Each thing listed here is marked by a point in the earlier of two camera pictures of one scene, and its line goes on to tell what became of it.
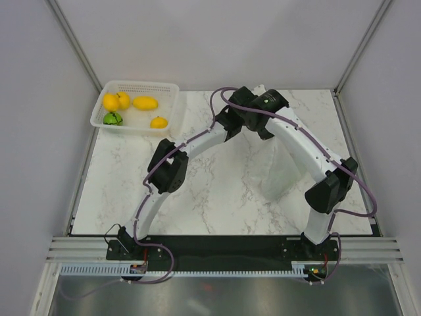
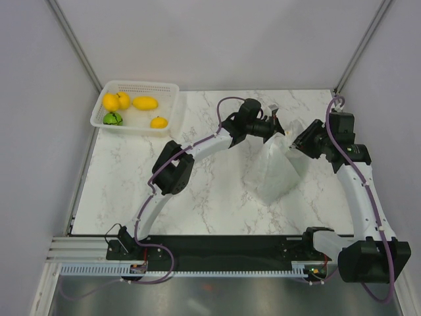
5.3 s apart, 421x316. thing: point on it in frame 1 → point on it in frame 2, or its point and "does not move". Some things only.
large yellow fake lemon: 110,101 does not move
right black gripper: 264,135 → 304,141
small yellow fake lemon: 123,101 does not move
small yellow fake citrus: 158,123 does not move
